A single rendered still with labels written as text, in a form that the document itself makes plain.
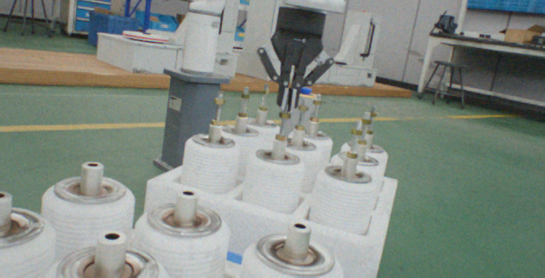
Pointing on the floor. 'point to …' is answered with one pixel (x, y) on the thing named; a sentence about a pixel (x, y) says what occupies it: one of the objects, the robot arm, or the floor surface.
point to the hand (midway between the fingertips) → (287, 99)
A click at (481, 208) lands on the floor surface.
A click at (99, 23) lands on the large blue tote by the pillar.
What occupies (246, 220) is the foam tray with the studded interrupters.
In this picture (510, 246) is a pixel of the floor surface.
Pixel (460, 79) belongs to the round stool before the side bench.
